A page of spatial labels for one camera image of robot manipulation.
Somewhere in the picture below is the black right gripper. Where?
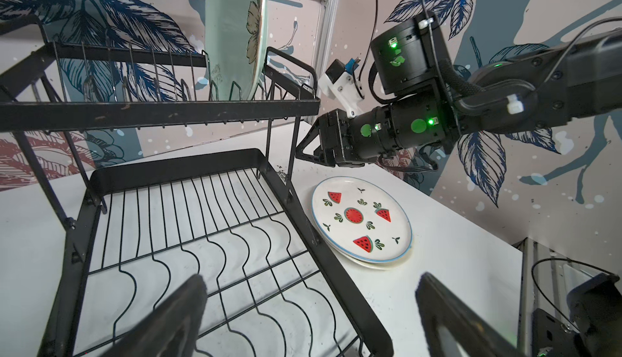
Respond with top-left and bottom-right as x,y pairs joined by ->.
294,108 -> 363,168

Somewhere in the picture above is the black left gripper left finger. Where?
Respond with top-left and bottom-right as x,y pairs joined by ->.
104,274 -> 207,356

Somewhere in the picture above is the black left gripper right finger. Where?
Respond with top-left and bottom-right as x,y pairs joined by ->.
416,273 -> 522,356

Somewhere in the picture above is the white patterned plate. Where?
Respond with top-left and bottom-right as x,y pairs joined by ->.
311,177 -> 413,262

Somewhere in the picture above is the pale green plate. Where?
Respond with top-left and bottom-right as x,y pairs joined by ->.
204,0 -> 268,101

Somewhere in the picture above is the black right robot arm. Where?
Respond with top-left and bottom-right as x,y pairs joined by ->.
296,15 -> 621,167

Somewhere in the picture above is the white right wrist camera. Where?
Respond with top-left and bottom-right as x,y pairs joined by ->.
318,57 -> 364,118

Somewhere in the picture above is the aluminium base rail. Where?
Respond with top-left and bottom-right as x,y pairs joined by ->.
518,238 -> 591,356

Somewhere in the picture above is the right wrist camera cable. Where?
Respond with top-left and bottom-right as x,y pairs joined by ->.
356,0 -> 380,81

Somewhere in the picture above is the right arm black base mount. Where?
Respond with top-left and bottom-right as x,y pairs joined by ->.
531,267 -> 621,356

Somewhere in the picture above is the black wire dish rack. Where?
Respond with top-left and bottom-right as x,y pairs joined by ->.
1,15 -> 394,356

